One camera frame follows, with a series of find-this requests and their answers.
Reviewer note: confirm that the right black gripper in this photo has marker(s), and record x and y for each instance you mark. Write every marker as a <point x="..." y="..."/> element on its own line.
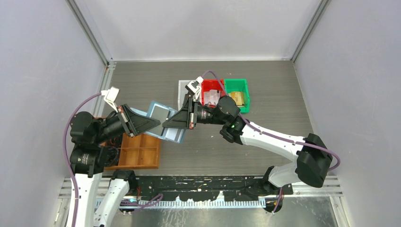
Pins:
<point x="187" y="117"/>

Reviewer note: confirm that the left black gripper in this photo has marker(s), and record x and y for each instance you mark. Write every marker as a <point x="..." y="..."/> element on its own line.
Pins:
<point x="138" y="123"/>

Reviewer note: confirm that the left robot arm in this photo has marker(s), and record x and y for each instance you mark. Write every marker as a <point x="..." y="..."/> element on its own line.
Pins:
<point x="87" y="163"/>

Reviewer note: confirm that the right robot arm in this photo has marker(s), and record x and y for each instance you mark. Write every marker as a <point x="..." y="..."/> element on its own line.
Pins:
<point x="309" y="158"/>

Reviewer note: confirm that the pink white cards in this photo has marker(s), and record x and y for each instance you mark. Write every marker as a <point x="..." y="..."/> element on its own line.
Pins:
<point x="211" y="97"/>

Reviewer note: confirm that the gold cards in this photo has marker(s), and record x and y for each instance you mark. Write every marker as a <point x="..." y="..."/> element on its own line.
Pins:
<point x="238" y="98"/>

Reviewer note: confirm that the orange wooden divider tray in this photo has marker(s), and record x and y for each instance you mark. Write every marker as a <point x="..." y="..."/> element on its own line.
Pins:
<point x="139" y="152"/>

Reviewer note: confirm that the white plastic bin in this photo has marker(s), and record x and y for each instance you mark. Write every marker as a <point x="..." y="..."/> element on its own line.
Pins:
<point x="182" y="91"/>

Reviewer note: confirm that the black coiled bands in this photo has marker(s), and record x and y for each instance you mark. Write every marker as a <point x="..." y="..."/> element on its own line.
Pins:
<point x="113" y="156"/>

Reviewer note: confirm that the red plastic bin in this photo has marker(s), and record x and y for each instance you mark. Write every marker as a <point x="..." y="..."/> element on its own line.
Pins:
<point x="210" y="84"/>

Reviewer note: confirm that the green plastic bin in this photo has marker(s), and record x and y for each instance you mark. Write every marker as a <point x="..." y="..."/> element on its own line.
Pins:
<point x="238" y="90"/>

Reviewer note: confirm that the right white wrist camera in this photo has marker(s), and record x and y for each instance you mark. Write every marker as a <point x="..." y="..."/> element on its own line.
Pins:
<point x="194" y="88"/>

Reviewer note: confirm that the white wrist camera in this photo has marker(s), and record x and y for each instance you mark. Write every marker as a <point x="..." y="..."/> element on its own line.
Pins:
<point x="109" y="96"/>
<point x="194" y="88"/>

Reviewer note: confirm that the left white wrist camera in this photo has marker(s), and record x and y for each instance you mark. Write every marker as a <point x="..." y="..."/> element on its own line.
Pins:
<point x="109" y="96"/>

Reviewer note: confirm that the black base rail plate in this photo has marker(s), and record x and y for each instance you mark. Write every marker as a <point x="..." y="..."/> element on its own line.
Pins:
<point x="197" y="188"/>

